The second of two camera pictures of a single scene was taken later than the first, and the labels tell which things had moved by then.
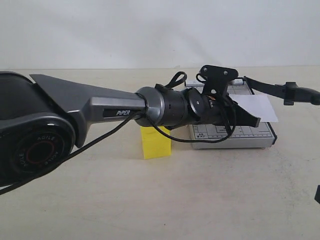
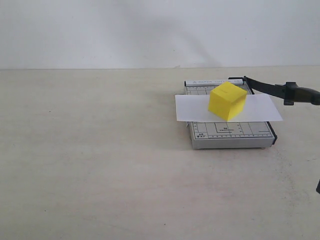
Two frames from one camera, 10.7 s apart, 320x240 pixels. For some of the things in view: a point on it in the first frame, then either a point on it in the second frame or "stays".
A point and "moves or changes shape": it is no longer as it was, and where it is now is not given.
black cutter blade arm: (290, 92) stays
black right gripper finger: (317, 195) → (318, 187)
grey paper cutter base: (262, 137) stays
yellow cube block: (155, 143) moves or changes shape
